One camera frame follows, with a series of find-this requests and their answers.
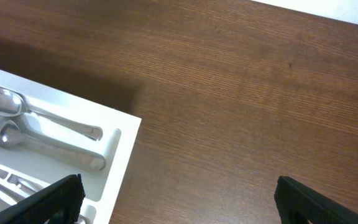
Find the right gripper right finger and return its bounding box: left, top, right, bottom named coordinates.
left=274, top=176, right=358, bottom=224

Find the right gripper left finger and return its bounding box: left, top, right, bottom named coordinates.
left=0, top=174, right=85, bottom=224

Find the silver tablespoon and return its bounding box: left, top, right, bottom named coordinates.
left=0, top=116, right=106, bottom=170
left=0, top=87, right=103, bottom=141

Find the white plastic cutlery tray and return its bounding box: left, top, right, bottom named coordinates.
left=0, top=70, right=141, bottom=223

